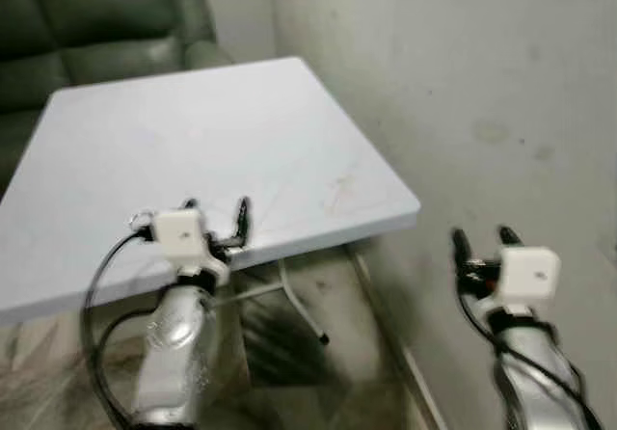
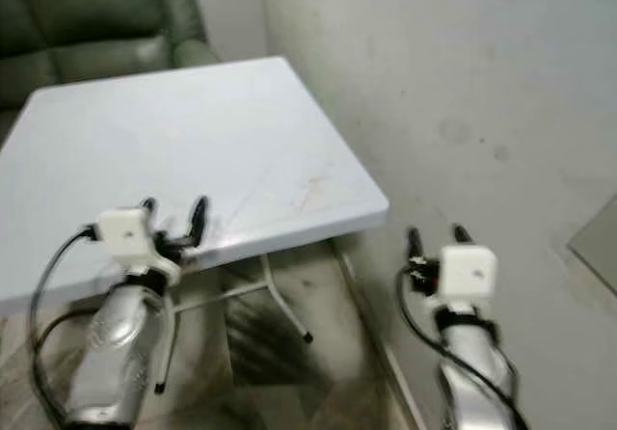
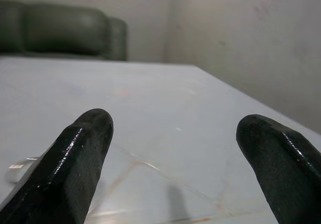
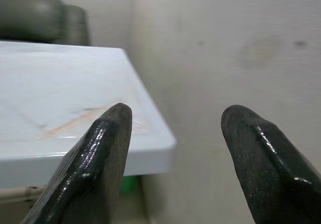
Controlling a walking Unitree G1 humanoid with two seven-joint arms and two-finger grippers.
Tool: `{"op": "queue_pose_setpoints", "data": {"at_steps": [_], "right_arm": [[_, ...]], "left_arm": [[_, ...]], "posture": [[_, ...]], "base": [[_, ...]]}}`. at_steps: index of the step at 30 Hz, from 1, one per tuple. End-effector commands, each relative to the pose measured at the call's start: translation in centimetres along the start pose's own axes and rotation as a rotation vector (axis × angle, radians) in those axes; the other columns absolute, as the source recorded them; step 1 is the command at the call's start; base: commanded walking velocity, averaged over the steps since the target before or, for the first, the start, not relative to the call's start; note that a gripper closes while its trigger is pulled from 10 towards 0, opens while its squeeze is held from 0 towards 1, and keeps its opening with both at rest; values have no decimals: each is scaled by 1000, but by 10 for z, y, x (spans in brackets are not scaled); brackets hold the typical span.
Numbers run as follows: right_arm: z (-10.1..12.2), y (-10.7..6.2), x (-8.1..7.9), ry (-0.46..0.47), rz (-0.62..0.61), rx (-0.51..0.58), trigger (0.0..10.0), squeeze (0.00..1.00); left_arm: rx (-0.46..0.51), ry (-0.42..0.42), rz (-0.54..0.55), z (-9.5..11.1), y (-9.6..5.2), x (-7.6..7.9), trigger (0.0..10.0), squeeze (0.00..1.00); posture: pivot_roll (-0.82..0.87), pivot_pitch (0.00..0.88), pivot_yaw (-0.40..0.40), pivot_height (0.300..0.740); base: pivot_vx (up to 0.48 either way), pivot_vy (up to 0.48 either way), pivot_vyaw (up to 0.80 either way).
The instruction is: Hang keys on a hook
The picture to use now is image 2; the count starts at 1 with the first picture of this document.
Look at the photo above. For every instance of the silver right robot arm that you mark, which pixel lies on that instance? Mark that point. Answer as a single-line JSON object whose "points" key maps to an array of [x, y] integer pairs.
{"points": [[477, 372]]}

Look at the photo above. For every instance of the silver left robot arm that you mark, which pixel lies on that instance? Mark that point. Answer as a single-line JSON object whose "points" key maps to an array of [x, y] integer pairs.
{"points": [[116, 343]]}

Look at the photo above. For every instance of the large white plastic table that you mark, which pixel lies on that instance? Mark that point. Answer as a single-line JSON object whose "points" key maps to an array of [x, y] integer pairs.
{"points": [[202, 131]]}

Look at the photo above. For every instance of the grey flat panel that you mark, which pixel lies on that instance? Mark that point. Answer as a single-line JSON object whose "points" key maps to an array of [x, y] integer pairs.
{"points": [[596, 237]]}

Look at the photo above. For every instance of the green leather sofa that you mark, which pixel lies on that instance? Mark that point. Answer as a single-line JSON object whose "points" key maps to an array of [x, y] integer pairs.
{"points": [[87, 15]]}

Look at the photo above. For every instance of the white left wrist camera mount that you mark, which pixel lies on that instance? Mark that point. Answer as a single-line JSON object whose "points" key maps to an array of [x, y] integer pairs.
{"points": [[125, 229]]}

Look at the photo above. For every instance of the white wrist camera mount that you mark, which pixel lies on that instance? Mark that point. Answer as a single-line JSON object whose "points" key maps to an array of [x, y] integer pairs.
{"points": [[468, 274], [125, 229]]}

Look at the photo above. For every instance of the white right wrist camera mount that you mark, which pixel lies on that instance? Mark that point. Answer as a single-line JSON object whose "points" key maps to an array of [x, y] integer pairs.
{"points": [[468, 274]]}

